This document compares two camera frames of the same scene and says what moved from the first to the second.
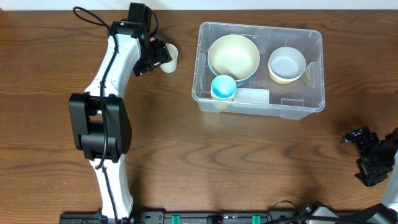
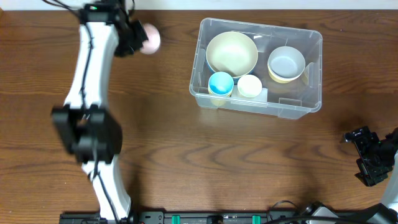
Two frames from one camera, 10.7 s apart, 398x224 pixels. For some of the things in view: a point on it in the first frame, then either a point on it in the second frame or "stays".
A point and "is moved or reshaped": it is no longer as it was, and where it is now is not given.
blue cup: [223, 86] is moved or reshaped
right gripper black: [365, 152] stays
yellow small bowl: [284, 81] is moved or reshaped
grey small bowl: [286, 63] stays
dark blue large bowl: [240, 83] -> [211, 70]
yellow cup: [214, 98] is moved or reshaped
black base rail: [181, 218] stays
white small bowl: [286, 68] stays
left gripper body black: [160, 51] -> [137, 35]
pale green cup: [170, 66] -> [249, 85]
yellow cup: [221, 106] is moved or reshaped
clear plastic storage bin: [258, 70] stays
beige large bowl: [234, 55] stays
